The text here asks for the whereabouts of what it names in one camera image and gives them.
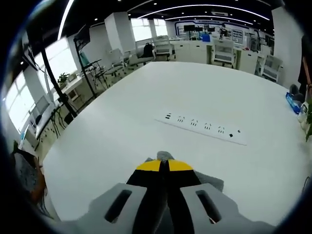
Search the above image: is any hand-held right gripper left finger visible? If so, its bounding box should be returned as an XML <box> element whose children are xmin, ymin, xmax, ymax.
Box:
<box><xmin>63</xmin><ymin>159</ymin><xmax>169</xmax><ymax>234</ymax></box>

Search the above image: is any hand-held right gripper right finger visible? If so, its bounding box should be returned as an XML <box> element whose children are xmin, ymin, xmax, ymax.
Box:
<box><xmin>167</xmin><ymin>159</ymin><xmax>276</xmax><ymax>234</ymax></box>

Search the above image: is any grey towel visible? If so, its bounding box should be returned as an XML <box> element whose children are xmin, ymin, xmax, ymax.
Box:
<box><xmin>145</xmin><ymin>151</ymin><xmax>225</xmax><ymax>220</ymax></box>

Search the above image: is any white built-in power strip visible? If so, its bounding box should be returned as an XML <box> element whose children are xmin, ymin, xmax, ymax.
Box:
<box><xmin>155</xmin><ymin>111</ymin><xmax>247</xmax><ymax>146</ymax></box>

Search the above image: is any green potted plant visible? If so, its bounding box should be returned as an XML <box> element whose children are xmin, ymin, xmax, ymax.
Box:
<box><xmin>304</xmin><ymin>97</ymin><xmax>312</xmax><ymax>142</ymax></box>

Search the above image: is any blue packet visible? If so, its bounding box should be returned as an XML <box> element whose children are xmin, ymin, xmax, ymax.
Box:
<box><xmin>285</xmin><ymin>92</ymin><xmax>303</xmax><ymax>114</ymax></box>

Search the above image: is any black tripod with monitor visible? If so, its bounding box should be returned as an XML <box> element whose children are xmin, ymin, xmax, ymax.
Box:
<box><xmin>24</xmin><ymin>19</ymin><xmax>78</xmax><ymax>118</ymax></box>

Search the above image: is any small green plant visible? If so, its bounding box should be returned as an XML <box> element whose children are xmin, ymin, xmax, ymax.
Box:
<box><xmin>58</xmin><ymin>72</ymin><xmax>71</xmax><ymax>89</ymax></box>

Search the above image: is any white office chair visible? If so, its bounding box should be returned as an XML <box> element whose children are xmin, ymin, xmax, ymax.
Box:
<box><xmin>212</xmin><ymin>39</ymin><xmax>236</xmax><ymax>68</ymax></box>
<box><xmin>107</xmin><ymin>48</ymin><xmax>128</xmax><ymax>74</ymax></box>
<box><xmin>259</xmin><ymin>55</ymin><xmax>283</xmax><ymax>82</ymax></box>
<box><xmin>153</xmin><ymin>35</ymin><xmax>176</xmax><ymax>61</ymax></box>

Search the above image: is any black bag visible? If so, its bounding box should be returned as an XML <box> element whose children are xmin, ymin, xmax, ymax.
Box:
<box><xmin>143</xmin><ymin>42</ymin><xmax>155</xmax><ymax>59</ymax></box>

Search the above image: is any black screen on stand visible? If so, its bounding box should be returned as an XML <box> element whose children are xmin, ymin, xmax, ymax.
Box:
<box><xmin>74</xmin><ymin>24</ymin><xmax>103</xmax><ymax>98</ymax></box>

